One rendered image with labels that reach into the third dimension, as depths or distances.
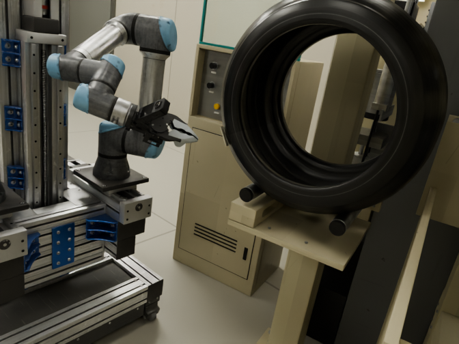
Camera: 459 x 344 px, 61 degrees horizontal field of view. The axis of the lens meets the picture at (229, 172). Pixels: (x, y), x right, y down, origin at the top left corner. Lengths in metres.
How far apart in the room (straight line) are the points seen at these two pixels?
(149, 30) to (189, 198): 1.04
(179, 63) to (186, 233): 3.43
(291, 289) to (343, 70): 0.87
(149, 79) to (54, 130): 0.40
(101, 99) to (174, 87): 4.35
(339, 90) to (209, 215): 1.10
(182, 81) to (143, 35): 3.86
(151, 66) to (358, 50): 0.73
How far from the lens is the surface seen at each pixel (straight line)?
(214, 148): 2.06
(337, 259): 1.14
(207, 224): 2.21
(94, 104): 1.16
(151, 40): 1.52
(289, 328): 1.78
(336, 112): 1.40
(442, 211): 1.34
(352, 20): 1.00
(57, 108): 1.57
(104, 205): 1.66
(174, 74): 5.48
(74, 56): 1.29
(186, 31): 5.34
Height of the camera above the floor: 1.34
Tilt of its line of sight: 19 degrees down
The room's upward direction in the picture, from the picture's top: 9 degrees clockwise
